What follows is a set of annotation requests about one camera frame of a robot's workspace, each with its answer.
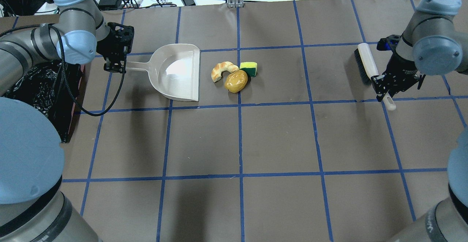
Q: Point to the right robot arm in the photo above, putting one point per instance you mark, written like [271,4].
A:
[430,45]

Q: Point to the beige dustpan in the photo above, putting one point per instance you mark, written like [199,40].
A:
[173,71]

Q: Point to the black lined trash bin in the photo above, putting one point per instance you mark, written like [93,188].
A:
[42,88]

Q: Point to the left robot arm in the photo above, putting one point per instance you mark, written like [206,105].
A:
[33,208]

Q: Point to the yellow green sponge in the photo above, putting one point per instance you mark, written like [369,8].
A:
[250,68]

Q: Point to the beige hand brush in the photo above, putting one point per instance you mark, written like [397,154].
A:
[369,73]

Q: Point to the yellow potato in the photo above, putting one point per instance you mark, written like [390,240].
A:
[236,81]

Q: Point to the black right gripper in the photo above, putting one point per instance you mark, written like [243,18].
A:
[399,68]

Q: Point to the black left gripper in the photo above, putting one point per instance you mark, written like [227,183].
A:
[110,48]

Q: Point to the croissant bread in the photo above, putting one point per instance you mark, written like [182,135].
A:
[220,68]

